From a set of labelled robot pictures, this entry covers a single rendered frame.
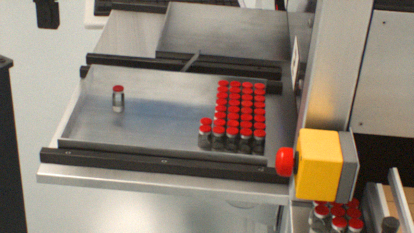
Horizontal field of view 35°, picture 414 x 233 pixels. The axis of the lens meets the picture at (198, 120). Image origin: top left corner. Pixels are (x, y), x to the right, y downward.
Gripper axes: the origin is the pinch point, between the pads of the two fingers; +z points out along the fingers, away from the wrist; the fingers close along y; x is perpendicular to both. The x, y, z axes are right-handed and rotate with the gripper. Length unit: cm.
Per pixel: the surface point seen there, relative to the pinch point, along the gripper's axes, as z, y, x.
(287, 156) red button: 9.1, -19.8, -36.7
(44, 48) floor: 110, 202, 60
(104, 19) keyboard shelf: 30, 65, 4
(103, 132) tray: 22.0, 1.5, -7.7
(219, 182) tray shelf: 22.3, -9.6, -28.2
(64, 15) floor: 110, 242, 59
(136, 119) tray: 22.0, 6.4, -12.8
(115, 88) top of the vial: 17.4, 9.2, -8.7
